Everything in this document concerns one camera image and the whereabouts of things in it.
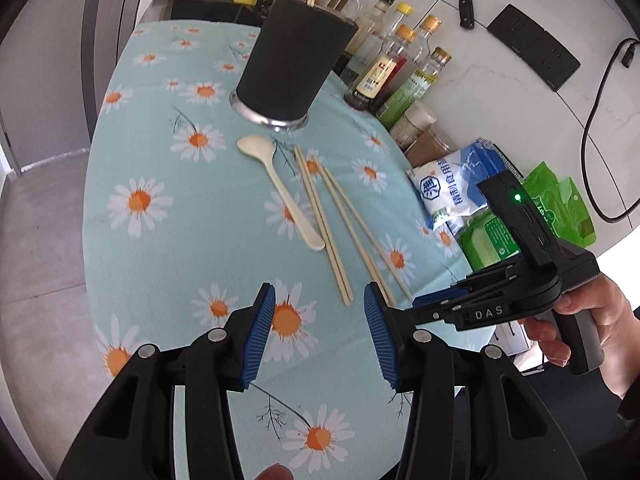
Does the black wall socket panel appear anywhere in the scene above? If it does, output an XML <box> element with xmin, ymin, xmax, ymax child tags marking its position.
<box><xmin>487</xmin><ymin>3</ymin><xmax>580</xmax><ymax>92</ymax></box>

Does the green label bottle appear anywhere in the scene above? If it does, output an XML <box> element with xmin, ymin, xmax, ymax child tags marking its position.
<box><xmin>376</xmin><ymin>47</ymin><xmax>452</xmax><ymax>131</ymax></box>

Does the cream long spoon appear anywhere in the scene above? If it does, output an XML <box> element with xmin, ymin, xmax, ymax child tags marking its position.
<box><xmin>236</xmin><ymin>134</ymin><xmax>326</xmax><ymax>252</ymax></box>

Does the grey door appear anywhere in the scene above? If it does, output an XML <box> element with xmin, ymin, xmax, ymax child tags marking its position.
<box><xmin>1</xmin><ymin>0</ymin><xmax>140</xmax><ymax>174</ymax></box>

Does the black power cable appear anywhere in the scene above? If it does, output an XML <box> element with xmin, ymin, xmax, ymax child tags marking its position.
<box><xmin>579</xmin><ymin>37</ymin><xmax>640</xmax><ymax>224</ymax></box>

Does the soy sauce bottle orange cap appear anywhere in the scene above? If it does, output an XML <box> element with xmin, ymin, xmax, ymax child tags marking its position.
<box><xmin>343</xmin><ymin>24</ymin><xmax>416</xmax><ymax>110</ymax></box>

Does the person's right hand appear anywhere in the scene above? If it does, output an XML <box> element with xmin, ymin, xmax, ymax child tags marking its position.
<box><xmin>523</xmin><ymin>274</ymin><xmax>640</xmax><ymax>401</ymax></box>

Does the daisy print tablecloth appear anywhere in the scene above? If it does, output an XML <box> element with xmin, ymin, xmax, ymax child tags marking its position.
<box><xmin>82</xmin><ymin>21</ymin><xmax>470</xmax><ymax>479</ymax></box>

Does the person's left hand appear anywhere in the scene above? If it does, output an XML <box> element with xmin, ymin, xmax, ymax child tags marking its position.
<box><xmin>255</xmin><ymin>464</ymin><xmax>294</xmax><ymax>480</ymax></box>

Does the white salt bag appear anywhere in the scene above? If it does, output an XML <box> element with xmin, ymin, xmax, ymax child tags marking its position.
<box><xmin>407</xmin><ymin>138</ymin><xmax>524</xmax><ymax>230</ymax></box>

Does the black cap bottle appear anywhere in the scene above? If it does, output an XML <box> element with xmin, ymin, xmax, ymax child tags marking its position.
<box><xmin>344</xmin><ymin>0</ymin><xmax>395</xmax><ymax>58</ymax></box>

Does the tall clear bottle gold cap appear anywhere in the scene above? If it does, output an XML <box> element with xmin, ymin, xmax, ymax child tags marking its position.
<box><xmin>400</xmin><ymin>14</ymin><xmax>442</xmax><ymax>76</ymax></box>

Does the brown spice jar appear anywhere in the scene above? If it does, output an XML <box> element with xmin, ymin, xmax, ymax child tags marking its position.
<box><xmin>405</xmin><ymin>124</ymin><xmax>458</xmax><ymax>168</ymax></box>

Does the white spice jar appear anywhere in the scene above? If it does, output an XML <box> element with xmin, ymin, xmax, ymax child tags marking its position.
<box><xmin>390</xmin><ymin>101</ymin><xmax>436</xmax><ymax>150</ymax></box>

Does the black sink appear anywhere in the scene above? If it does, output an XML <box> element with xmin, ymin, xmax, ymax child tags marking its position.
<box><xmin>143</xmin><ymin>0</ymin><xmax>264</xmax><ymax>27</ymax></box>

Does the black utensil holder cup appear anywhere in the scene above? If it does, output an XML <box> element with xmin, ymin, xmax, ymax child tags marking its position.
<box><xmin>229</xmin><ymin>0</ymin><xmax>358</xmax><ymax>131</ymax></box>

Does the green sugar bag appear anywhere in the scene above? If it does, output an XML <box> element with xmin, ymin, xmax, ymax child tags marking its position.
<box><xmin>458</xmin><ymin>162</ymin><xmax>597</xmax><ymax>271</ymax></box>

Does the yellow cap clear bottle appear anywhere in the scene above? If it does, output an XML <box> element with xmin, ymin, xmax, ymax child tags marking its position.
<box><xmin>358</xmin><ymin>2</ymin><xmax>413</xmax><ymax>64</ymax></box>

